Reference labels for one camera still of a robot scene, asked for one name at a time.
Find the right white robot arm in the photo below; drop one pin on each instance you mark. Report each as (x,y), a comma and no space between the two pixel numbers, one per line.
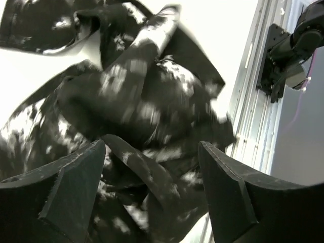
(298,46)

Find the aluminium frame rail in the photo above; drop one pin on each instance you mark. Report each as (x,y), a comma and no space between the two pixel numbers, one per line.
(255,118)

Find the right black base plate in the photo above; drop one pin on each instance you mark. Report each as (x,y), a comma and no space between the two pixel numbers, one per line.
(271,77)

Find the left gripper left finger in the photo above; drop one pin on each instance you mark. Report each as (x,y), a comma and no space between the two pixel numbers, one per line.
(53,203)

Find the black white patterned trousers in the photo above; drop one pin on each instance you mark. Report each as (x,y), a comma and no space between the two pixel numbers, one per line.
(149,102)

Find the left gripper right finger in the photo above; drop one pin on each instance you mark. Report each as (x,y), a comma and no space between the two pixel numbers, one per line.
(246,205)

